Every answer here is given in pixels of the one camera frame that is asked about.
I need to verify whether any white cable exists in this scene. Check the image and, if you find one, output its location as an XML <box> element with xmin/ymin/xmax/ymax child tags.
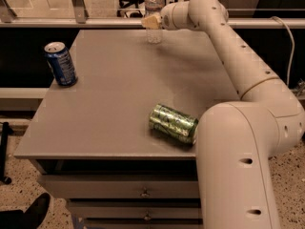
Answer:
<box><xmin>270</xmin><ymin>15</ymin><xmax>296</xmax><ymax>88</ymax></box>

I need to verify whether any metal railing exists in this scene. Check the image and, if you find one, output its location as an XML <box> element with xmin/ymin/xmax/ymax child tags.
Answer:
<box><xmin>1</xmin><ymin>0</ymin><xmax>305</xmax><ymax>27</ymax></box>

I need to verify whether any green soda can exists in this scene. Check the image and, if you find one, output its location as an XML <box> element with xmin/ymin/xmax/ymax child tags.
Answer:
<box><xmin>149</xmin><ymin>104</ymin><xmax>198</xmax><ymax>144</ymax></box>

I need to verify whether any blue soda can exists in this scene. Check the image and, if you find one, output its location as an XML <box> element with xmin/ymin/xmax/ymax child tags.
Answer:
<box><xmin>44</xmin><ymin>42</ymin><xmax>77</xmax><ymax>87</ymax></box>

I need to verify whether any black office chair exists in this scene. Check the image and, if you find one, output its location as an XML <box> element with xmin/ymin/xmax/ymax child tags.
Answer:
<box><xmin>116</xmin><ymin>0</ymin><xmax>144</xmax><ymax>18</ymax></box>

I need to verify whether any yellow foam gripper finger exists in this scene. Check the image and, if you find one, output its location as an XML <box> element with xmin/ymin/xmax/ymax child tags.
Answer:
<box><xmin>141</xmin><ymin>12</ymin><xmax>162</xmax><ymax>30</ymax></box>

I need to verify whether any grey drawer cabinet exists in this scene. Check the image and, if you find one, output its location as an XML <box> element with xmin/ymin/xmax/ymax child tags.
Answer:
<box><xmin>15</xmin><ymin>30</ymin><xmax>236</xmax><ymax>229</ymax></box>

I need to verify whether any black shoe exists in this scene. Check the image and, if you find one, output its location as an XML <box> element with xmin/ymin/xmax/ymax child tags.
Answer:
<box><xmin>21</xmin><ymin>193</ymin><xmax>51</xmax><ymax>229</ymax></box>

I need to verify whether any clear plastic water bottle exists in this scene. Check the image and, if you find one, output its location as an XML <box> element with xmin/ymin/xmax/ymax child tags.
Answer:
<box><xmin>143</xmin><ymin>0</ymin><xmax>164</xmax><ymax>44</ymax></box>

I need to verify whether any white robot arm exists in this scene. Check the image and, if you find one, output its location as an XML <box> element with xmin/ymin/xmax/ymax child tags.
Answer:
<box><xmin>142</xmin><ymin>0</ymin><xmax>305</xmax><ymax>229</ymax></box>

